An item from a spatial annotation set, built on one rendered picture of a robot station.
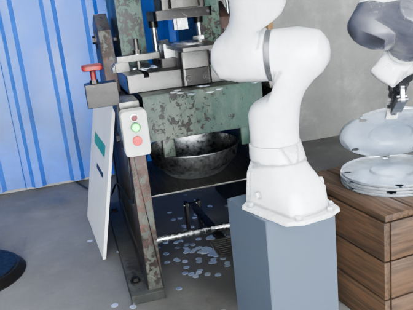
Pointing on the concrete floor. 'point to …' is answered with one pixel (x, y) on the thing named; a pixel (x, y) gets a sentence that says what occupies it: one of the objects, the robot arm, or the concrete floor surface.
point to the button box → (131, 149)
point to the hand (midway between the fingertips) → (392, 109)
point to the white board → (101, 174)
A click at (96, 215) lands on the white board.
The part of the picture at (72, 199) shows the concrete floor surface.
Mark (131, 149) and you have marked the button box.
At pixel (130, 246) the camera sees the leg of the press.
